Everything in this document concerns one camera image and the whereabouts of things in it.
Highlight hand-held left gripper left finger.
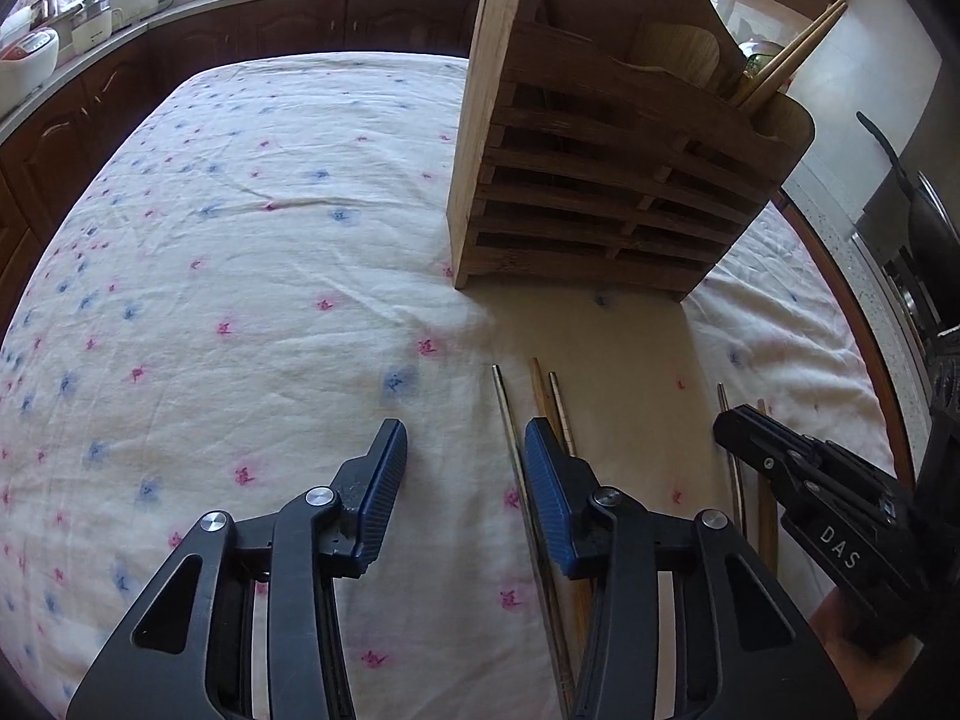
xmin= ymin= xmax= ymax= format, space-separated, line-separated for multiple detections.
xmin=66 ymin=418 xmax=410 ymax=720

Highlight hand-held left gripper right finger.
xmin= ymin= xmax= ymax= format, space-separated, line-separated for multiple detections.
xmin=523 ymin=416 xmax=857 ymax=720

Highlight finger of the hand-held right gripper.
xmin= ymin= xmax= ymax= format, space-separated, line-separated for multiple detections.
xmin=738 ymin=404 xmax=842 ymax=478
xmin=712 ymin=409 xmax=820 ymax=515

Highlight metal chopstick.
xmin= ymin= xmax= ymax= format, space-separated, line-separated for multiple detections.
xmin=716 ymin=382 xmax=747 ymax=537
xmin=491 ymin=364 xmax=575 ymax=702

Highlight wooden utensil holder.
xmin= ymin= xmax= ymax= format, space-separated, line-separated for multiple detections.
xmin=446 ymin=0 xmax=817 ymax=305

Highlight person's right forearm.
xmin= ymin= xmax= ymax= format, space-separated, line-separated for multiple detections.
xmin=811 ymin=596 xmax=927 ymax=720

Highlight gas stove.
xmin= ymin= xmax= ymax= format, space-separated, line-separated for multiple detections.
xmin=885 ymin=240 xmax=960 ymax=361

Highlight black wok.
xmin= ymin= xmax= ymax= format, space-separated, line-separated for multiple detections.
xmin=857 ymin=111 xmax=960 ymax=331

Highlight floral white tablecloth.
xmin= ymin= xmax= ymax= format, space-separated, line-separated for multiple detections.
xmin=0 ymin=52 xmax=912 ymax=720

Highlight wooden lower cabinets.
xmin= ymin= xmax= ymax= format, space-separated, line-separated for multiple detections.
xmin=0 ymin=0 xmax=481 ymax=256

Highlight grey kitchen countertop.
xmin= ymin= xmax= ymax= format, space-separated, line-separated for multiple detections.
xmin=0 ymin=0 xmax=923 ymax=481

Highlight white pink rice cooker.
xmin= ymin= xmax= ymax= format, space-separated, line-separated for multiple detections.
xmin=0 ymin=26 xmax=61 ymax=117

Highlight small white steamer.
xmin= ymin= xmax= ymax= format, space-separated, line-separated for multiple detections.
xmin=67 ymin=0 xmax=113 ymax=50

